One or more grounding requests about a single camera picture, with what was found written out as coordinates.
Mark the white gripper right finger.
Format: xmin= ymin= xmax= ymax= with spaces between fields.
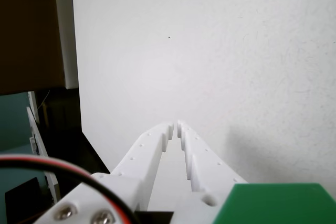
xmin=173 ymin=120 xmax=248 ymax=224

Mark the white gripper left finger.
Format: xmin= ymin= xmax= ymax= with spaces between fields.
xmin=33 ymin=121 xmax=175 ymax=224

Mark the white slanted strip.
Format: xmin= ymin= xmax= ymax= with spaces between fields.
xmin=26 ymin=91 xmax=61 ymax=206

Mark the dark door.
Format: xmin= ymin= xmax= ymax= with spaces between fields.
xmin=0 ymin=0 xmax=66 ymax=95

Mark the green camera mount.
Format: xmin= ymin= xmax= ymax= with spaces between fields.
xmin=212 ymin=183 xmax=336 ymax=224

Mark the red black servo wire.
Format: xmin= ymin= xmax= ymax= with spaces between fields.
xmin=0 ymin=154 xmax=140 ymax=224

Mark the white door frame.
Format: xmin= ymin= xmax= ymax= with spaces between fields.
xmin=54 ymin=0 xmax=79 ymax=90

